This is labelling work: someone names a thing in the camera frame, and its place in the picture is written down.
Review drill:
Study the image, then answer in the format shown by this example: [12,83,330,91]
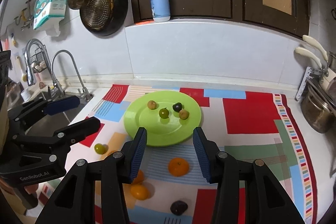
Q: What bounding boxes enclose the green lime fruit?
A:
[159,108,169,119]

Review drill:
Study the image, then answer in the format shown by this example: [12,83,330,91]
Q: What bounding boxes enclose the small dark green fruit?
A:
[173,102,183,113]

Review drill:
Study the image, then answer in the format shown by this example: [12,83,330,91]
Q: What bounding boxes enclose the colourful patterned table mat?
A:
[66,84,318,223]

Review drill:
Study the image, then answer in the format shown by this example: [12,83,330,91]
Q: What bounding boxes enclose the curved steel kitchen faucet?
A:
[51,50,93,102]

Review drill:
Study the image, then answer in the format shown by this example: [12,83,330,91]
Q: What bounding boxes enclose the cream pan handle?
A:
[294,47,323,69]
[302,35,329,62]

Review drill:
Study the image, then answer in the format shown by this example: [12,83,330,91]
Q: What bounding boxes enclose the small brown-green fruit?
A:
[147,100,157,110]

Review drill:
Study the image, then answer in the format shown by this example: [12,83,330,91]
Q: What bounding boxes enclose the cream pan handle upper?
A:
[302,35,329,62]

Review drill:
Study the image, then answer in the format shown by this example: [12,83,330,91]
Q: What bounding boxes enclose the stainless steel sink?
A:
[7,91,94,138]

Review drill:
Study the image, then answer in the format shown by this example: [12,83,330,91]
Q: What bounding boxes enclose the teal white tissue pack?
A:
[33,0,67,36]

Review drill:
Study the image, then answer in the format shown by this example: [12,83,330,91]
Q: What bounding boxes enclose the large orange with stem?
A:
[167,157,190,177]

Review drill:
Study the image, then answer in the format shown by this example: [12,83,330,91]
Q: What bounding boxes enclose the brass perforated strainer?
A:
[81,0,113,30]

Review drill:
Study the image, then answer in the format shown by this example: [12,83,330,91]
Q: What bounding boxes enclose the black wire sink basket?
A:
[30,45,51,73]

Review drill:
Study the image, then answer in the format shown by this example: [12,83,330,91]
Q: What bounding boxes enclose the green oval plate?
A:
[123,90,202,147]

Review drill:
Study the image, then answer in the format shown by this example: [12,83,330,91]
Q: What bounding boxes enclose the yellow-brown pear fruit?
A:
[179,109,190,120]

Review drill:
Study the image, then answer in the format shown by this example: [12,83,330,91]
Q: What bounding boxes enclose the dark purple plum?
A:
[170,200,188,216]

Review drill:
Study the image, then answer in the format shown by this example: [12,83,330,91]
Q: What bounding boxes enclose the black frying pan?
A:
[80,0,128,36]

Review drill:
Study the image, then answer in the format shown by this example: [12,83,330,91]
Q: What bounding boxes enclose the steel pot on rack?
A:
[301,84,335,134]

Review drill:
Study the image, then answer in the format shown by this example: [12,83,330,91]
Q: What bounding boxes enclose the orange fruit near right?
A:
[132,170,145,184]

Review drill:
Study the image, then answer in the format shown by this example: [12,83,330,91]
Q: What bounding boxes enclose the white blue pump bottle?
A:
[150,0,170,22]

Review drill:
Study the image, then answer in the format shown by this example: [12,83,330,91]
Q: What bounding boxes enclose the green round fruit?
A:
[94,143,108,155]

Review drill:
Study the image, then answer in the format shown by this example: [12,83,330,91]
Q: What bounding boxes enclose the white dish rack bracket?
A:
[294,67,322,102]

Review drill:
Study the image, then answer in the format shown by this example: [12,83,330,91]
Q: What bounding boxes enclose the cream pan handle lower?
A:
[294,47,323,69]

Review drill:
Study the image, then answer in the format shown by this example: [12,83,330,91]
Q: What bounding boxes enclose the orange oval fruit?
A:
[130,184,150,201]

